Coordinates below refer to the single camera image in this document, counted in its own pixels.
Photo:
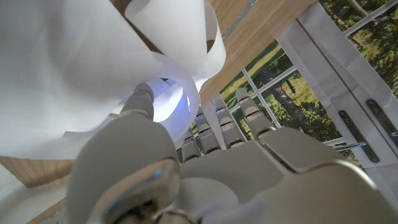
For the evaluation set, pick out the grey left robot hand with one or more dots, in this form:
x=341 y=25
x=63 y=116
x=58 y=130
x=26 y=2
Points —
x=233 y=177

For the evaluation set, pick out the white receipt paper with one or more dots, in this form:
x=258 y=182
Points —
x=77 y=62

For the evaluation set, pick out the printed window forest backdrop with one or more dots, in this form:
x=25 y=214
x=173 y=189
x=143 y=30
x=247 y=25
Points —
x=326 y=77

